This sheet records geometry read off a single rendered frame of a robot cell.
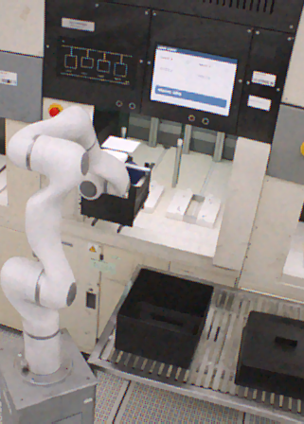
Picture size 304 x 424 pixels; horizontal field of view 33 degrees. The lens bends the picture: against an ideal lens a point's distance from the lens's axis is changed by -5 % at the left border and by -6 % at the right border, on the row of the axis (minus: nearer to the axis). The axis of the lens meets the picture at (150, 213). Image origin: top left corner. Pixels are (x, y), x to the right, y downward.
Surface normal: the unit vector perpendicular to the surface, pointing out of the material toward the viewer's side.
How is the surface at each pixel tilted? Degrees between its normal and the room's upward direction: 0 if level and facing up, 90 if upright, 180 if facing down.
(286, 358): 0
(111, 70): 90
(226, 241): 90
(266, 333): 0
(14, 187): 90
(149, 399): 0
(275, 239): 90
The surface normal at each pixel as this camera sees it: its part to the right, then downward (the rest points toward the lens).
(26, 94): -0.28, 0.50
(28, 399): 0.11, -0.84
